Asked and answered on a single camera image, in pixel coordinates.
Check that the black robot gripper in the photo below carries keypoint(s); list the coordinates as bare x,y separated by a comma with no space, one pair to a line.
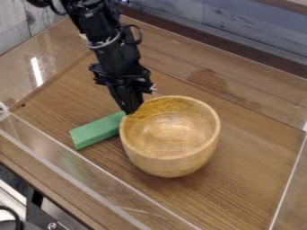
119,71

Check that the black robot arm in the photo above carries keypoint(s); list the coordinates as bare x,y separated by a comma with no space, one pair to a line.
97,18

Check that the clear acrylic enclosure wall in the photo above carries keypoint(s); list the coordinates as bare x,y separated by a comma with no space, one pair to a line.
253,186

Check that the brown wooden bowl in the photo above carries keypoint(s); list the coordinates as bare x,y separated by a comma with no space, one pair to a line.
171,135

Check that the black table leg bracket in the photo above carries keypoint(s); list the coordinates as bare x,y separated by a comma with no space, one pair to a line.
38,216

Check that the green rectangular block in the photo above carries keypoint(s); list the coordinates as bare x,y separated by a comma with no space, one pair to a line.
97,130

